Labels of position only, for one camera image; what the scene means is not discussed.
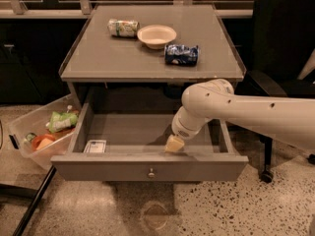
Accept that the blue crushed can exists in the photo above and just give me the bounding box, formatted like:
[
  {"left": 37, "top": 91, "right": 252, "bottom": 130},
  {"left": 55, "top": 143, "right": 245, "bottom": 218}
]
[{"left": 164, "top": 44, "right": 199, "bottom": 66}]

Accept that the green snack bag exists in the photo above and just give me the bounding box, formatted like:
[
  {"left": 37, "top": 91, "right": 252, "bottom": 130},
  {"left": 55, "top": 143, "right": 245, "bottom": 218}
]
[{"left": 46, "top": 111, "right": 79, "bottom": 133}]

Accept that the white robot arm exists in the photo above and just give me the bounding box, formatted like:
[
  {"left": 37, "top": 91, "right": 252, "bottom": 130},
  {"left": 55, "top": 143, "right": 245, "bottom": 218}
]
[{"left": 165, "top": 79, "right": 315, "bottom": 152}]

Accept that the grey drawer cabinet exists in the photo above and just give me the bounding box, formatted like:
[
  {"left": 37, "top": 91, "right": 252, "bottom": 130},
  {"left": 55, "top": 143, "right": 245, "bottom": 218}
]
[{"left": 60, "top": 5, "right": 245, "bottom": 103}]

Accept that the beige paper bowl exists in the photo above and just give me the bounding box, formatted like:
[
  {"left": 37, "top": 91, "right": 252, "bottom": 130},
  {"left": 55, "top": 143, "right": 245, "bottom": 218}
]
[{"left": 137, "top": 25, "right": 177, "bottom": 50}]

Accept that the grey top drawer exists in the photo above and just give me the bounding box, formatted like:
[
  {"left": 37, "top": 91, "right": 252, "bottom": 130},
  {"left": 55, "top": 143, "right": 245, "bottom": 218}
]
[{"left": 51, "top": 103, "right": 248, "bottom": 182}]

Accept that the orange round object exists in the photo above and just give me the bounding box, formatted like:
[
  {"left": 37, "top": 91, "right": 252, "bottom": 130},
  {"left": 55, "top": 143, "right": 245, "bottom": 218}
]
[{"left": 31, "top": 134, "right": 55, "bottom": 150}]

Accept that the small green can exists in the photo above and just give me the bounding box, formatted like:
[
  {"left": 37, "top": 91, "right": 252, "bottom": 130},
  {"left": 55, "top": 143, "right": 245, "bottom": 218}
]
[{"left": 25, "top": 133, "right": 36, "bottom": 143}]

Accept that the black metal bar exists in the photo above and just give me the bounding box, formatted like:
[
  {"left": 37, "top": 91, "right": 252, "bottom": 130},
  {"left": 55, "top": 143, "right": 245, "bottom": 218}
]
[{"left": 13, "top": 166, "right": 56, "bottom": 236}]

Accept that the black office chair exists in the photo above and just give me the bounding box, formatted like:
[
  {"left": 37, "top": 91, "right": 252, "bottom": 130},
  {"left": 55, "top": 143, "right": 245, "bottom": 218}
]
[{"left": 229, "top": 0, "right": 315, "bottom": 184}]

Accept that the clear plastic storage bin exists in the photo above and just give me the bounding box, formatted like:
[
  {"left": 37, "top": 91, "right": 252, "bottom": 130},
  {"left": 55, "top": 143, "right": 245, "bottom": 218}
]
[{"left": 9, "top": 95, "right": 80, "bottom": 170}]

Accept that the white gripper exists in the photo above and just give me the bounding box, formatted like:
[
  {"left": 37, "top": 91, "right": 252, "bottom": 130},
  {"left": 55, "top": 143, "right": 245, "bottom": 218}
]
[{"left": 164, "top": 106, "right": 210, "bottom": 152}]

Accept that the round floor drain cover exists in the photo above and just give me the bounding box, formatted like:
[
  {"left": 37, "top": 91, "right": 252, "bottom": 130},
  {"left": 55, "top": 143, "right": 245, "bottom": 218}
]
[{"left": 141, "top": 202, "right": 169, "bottom": 230}]

